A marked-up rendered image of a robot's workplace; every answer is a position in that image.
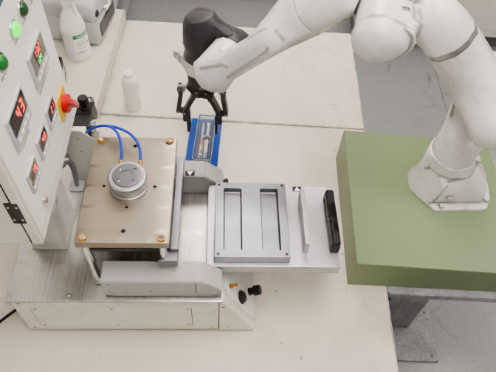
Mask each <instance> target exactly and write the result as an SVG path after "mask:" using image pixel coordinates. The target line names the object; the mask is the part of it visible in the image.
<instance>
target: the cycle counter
mask: <svg viewBox="0 0 496 372"><path fill-rule="evenodd" d="M25 109H26V106H25V105H24V101H23V99H22V97H21V94H20V96H19V99H18V102H17V105H16V108H15V111H14V113H13V117H12V119H11V120H12V123H13V125H14V127H15V130H16V132H17V133H18V130H19V128H20V125H21V121H22V118H23V116H24V112H25Z"/></svg>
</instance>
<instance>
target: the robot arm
mask: <svg viewBox="0 0 496 372"><path fill-rule="evenodd" d="M413 2H414V0H278V1H277V2H276V3H275V5H274V6H273V8H272V9H271V10H270V11H269V12H268V14H267V15H266V16H265V18H264V19H263V21H262V22H261V23H260V24H259V25H258V27H257V28H256V29H255V30H254V31H253V32H252V33H251V34H250V35H249V34H248V33H246V32H245V31H243V30H242V29H239V28H237V27H233V26H231V25H229V24H228V23H227V22H225V21H223V20H222V19H221V18H219V17H218V15H217V13H216V12H215V10H214V9H213V8H211V7H195V8H193V9H192V10H190V11H189V12H188V13H187V14H186V16H185V17H184V21H183V24H182V43H183V45H182V46H180V47H178V48H177V49H175V50H173V56H174V57H175V59H177V61H178V62H180V64H181V65H182V66H183V68H185V71H186V73H187V84H182V83H178V86H177V92H178V94H179V95H178V100H177V107H176V113H182V114H183V121H184V122H187V132H190V127H191V120H190V107H191V106H192V104H193V101H194V100H195V99H196V98H203V99H207V101H208V102H209V103H210V105H211V106H212V107H213V110H214V112H215V113H216V117H215V134H218V124H219V125H221V123H222V117H223V116H225V117H228V111H229V109H228V105H227V97H226V91H227V90H228V88H229V87H230V85H231V84H232V82H233V81H234V80H235V79H236V78H238V77H239V76H241V75H242V74H244V73H246V72H248V71H249V70H251V69H253V68H255V67H256V66H258V65H260V64H261V63H263V62H264V61H267V60H268V59H270V58H272V57H273V56H275V55H277V54H279V53H281V52H283V51H285V50H287V49H289V48H291V47H294V46H296V45H298V44H301V43H303V42H304V41H307V40H309V39H311V38H313V37H315V36H317V35H319V34H321V33H322V32H325V31H326V30H329V29H331V28H332V27H335V26H337V25H338V24H339V23H340V22H341V21H343V20H344V19H346V18H351V17H352V18H354V28H353V29H352V31H351V40H352V47H353V49H354V51H355V53H356V54H357V55H358V56H360V57H361V58H362V59H364V60H366V61H369V62H376V63H381V62H385V61H391V60H394V59H396V58H397V57H399V56H402V55H406V54H407V53H408V52H410V51H411V50H412V49H413V47H414V46H415V44H416V45H418V46H419V47H420V48H421V49H422V50H423V52H424V54H425V55H426V57H427V59H428V60H429V62H430V63H431V64H432V66H433V68H434V69H435V71H436V72H437V73H438V75H439V77H440V78H441V79H442V81H443V82H444V85H445V86H446V88H447V91H448V92H449V95H450V97H451V99H452V102H451V104H450V106H449V110H448V112H447V116H446V119H445V121H444V123H443V125H442V127H441V129H440V130H439V132H438V134H437V136H436V137H435V138H434V139H433V141H432V142H431V143H430V145H429V146H428V148H427V150H426V151H425V153H424V155H423V157H422V158H421V159H420V160H419V162H418V163H417V164H416V165H414V166H413V167H412V168H411V169H410V171H409V172H408V174H407V180H408V184H409V188H410V189H411V190H412V191H413V193H414V194H415V195H416V196H417V197H418V198H419V199H421V200H422V201H423V202H424V203H425V204H427V206H428V207H429V208H430V209H431V210H432V211H433V212H456V211H485V209H486V208H487V206H488V203H489V198H490V197H489V187H488V184H487V178H486V172H485V170H484V169H483V166H482V164H481V163H480V162H481V158H480V155H479V153H480V152H481V151H482V150H483V148H488V149H494V148H496V51H492V49H491V47H490V45H489V44H488V42H487V40H486V39H485V37H484V36H483V33H482V32H481V30H480V28H479V27H478V25H477V24H476V22H475V20H474V19H473V17H471V15H470V14H469V12H468V11H467V10H466V9H465V8H464V7H463V6H462V5H461V4H460V3H459V2H458V1H457V0H419V1H418V3H417V4H414V3H413ZM185 89H187V90H188V91H189V92H190V93H191V94H190V96H189V98H188V100H187V102H186V104H185V105H184V107H182V98H183V93H184V92H185ZM214 93H218V94H219V96H221V105H222V109H223V110H222V109H221V107H220V105H219V104H218V101H217V100H216V98H215V96H214Z"/></svg>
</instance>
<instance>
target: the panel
mask: <svg viewBox="0 0 496 372"><path fill-rule="evenodd" d="M252 286H254V280H253V272H224V273H223V293H224V294H225V295H226V296H228V298H229V299H231V301H232V302H234V304H236V305H237V307H239V309H240V310H242V311H243V312H244V313H245V314H246V315H247V316H248V317H249V318H250V319H251V320H252V321H253V322H255V304H254V295H253V294H252V295H249V294H248V288H249V287H251V288H252ZM241 291H244V292H245V293H246V295H247V301H246V302H245V303H242V301H241V297H240V292H241Z"/></svg>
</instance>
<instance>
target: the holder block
mask: <svg viewBox="0 0 496 372"><path fill-rule="evenodd" d="M290 258H291V254H290V245H289V227H288V217H287V207H286V189H285V184H278V183H226V182H216V216H215V254H214V262H263V263H289V262H290Z"/></svg>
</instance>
